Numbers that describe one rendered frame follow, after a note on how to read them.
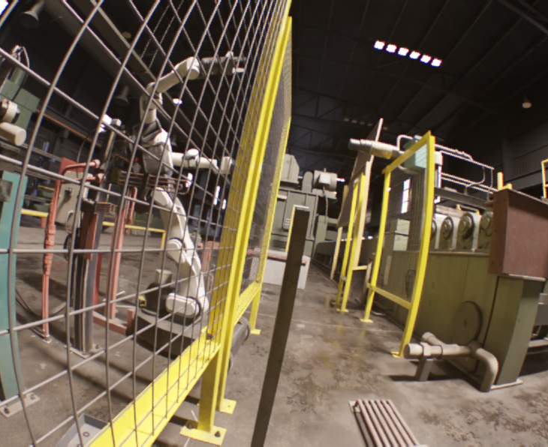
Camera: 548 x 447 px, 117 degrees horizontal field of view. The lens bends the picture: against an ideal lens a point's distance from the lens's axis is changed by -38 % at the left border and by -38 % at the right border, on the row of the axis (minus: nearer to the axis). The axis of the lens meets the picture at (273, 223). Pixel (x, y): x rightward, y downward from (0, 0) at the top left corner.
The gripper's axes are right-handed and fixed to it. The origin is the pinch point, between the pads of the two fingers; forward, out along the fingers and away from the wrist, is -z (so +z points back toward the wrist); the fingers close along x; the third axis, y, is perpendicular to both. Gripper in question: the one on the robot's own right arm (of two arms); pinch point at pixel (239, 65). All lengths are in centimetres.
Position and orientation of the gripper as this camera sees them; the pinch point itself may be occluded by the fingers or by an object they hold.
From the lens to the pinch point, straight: 139.6
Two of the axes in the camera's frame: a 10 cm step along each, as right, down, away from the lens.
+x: -2.2, 1.5, 9.6
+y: 1.6, 9.8, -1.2
